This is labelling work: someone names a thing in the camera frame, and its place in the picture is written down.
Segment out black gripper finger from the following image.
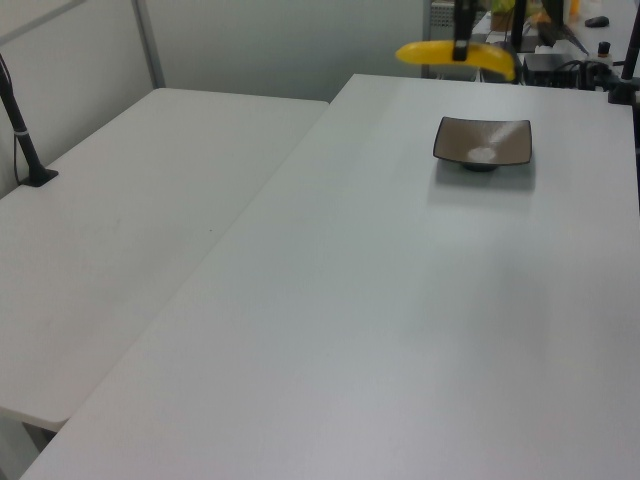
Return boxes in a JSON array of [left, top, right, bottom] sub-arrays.
[[451, 0, 476, 62]]

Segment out yellow plastic banana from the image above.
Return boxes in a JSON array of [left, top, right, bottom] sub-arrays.
[[394, 40, 518, 83]]

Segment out square brown ceramic plate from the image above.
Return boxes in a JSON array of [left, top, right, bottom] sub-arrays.
[[432, 116, 533, 174]]

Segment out perforated grey metal panel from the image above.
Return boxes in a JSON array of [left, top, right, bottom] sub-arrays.
[[422, 0, 457, 79]]

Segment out black upright pole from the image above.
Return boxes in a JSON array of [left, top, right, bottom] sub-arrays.
[[509, 0, 528, 52]]

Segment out black control box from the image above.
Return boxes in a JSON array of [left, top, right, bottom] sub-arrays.
[[521, 51, 585, 90]]

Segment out black camera pole with clamp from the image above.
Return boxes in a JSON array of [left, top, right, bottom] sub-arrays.
[[606, 0, 640, 107]]

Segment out black camera stand with base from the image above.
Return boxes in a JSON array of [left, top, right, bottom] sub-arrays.
[[0, 52, 60, 189]]

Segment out thin black stand cable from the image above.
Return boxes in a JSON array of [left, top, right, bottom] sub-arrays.
[[12, 130, 23, 187]]

